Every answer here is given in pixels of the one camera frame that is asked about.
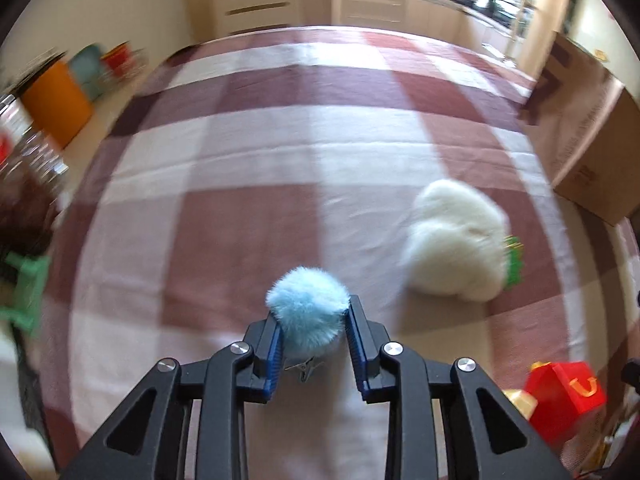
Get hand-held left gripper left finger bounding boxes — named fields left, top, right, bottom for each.
left=59, top=311, right=286, bottom=480

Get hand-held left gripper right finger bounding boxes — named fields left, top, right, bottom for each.
left=344, top=294, right=573, bottom=480

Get blue pompom hair clip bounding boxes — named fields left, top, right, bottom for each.
left=265, top=266, right=351, bottom=382

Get white fluffy plush toy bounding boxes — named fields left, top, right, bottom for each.
left=399, top=179, right=509, bottom=304

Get small yellow toy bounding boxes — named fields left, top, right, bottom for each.
left=502, top=388, right=539, bottom=421

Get small green toy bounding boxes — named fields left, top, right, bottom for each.
left=502, top=235, right=527, bottom=292

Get checkered tablecloth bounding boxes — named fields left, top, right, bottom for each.
left=37, top=25, right=640, bottom=480

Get red box with yellow arch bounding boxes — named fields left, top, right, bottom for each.
left=523, top=361, right=609, bottom=444

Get green plastic stand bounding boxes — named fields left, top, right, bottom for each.
left=0, top=252, right=54, bottom=339

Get glass jar with red label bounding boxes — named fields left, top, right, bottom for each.
left=0, top=94, right=72, bottom=213

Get brown cardboard box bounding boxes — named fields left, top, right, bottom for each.
left=521, top=30, right=640, bottom=227

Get orange cylindrical container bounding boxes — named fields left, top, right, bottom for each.
left=20, top=59, right=96, bottom=150

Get teal plastic container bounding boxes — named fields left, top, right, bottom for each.
left=67, top=44, right=115, bottom=104

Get kitchen counter cabinets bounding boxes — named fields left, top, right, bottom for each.
left=405, top=0, right=516, bottom=56

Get beige drawer cabinet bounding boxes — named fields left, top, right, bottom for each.
left=209, top=0, right=301, bottom=37

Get red bowls in wire rack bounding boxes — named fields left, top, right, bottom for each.
left=99, top=41, right=148, bottom=82

